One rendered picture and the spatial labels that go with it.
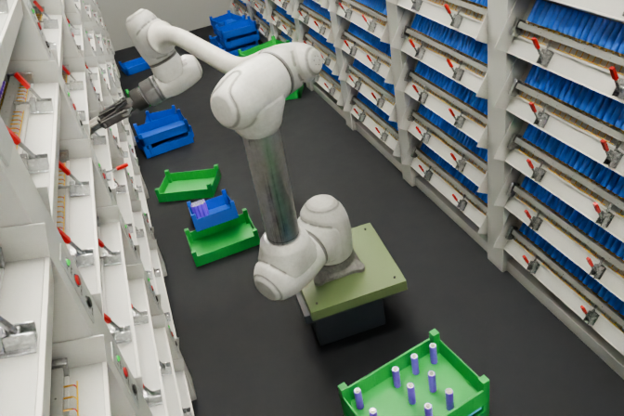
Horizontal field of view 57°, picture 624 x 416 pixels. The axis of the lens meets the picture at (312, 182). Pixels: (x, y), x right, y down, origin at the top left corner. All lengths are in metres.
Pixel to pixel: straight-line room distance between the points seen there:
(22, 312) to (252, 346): 1.51
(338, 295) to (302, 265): 0.23
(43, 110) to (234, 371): 1.20
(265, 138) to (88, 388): 0.81
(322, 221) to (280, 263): 0.21
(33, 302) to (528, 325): 1.71
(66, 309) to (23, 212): 0.16
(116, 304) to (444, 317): 1.22
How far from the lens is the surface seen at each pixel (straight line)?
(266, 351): 2.13
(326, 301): 1.90
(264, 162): 1.51
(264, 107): 1.40
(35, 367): 0.65
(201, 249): 2.66
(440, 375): 1.57
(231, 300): 2.36
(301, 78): 1.49
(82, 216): 1.26
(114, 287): 1.37
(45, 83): 1.43
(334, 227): 1.82
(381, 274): 1.96
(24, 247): 0.79
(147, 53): 1.92
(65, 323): 0.87
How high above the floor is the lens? 1.56
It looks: 32 degrees down
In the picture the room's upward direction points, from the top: 11 degrees counter-clockwise
